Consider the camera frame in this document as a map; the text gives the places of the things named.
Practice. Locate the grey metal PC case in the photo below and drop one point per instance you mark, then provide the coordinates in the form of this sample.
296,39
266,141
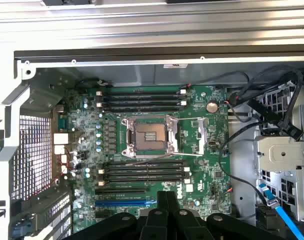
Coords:
147,75

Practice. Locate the silver CPU socket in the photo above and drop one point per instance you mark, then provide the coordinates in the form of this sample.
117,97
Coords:
149,135

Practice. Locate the blue expansion slot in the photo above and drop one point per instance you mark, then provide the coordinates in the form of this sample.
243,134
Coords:
122,203

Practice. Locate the green Dell motherboard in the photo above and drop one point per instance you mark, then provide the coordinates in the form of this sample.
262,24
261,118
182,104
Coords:
209,180

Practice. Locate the grey metal disk bay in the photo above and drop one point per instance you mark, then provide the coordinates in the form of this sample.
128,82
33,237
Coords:
279,152

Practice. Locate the blue card retention bracket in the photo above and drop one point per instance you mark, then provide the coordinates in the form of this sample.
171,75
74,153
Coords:
20,228

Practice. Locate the black RAM slot white latches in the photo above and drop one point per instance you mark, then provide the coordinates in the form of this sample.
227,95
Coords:
142,170
142,181
142,103
142,93

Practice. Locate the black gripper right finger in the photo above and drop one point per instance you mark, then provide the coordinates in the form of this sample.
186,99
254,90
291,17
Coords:
189,225

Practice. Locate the black RAM stick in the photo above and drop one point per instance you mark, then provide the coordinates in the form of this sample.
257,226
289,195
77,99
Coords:
142,175

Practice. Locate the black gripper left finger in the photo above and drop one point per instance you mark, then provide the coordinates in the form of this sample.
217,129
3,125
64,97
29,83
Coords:
155,225

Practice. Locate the silver socket cover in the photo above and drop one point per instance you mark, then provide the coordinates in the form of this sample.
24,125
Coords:
201,136

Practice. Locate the long black expansion slot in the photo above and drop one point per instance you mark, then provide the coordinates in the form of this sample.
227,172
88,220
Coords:
119,192

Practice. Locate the round coin cell battery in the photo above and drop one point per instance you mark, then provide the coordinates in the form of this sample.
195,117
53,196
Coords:
212,107

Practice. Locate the thin metal locking lever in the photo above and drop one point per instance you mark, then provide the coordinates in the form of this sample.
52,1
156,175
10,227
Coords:
189,118
189,154

